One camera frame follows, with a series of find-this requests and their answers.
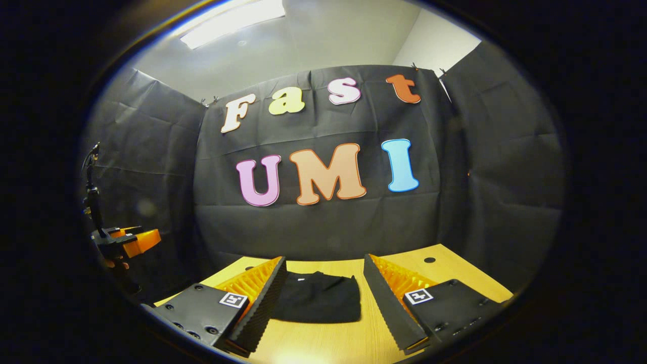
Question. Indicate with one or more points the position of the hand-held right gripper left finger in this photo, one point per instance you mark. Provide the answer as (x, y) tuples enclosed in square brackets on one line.
[(263, 308)]

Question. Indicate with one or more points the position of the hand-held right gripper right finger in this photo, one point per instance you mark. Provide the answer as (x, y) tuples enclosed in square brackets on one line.
[(386, 306)]

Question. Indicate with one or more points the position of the black backdrop cloth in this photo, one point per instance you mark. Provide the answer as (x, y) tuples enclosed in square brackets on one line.
[(328, 227)]

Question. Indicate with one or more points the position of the ceiling light panel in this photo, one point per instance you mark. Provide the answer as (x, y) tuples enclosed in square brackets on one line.
[(232, 23)]

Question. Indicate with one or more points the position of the black buttoned shirt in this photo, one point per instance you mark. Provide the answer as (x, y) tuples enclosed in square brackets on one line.
[(318, 298)]

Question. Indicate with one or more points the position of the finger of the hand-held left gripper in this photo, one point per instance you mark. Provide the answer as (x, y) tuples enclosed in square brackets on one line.
[(144, 241)]

